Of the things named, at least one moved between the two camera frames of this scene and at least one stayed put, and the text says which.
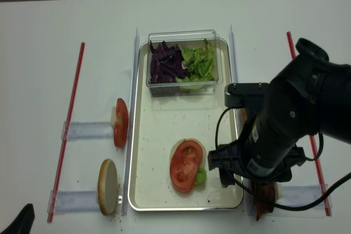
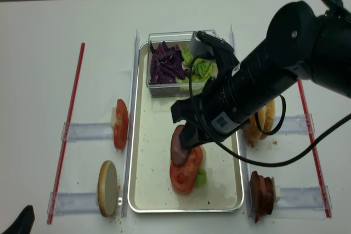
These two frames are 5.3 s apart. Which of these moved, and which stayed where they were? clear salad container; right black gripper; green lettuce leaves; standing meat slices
Moved: right black gripper
Stayed: green lettuce leaves; clear salad container; standing meat slices
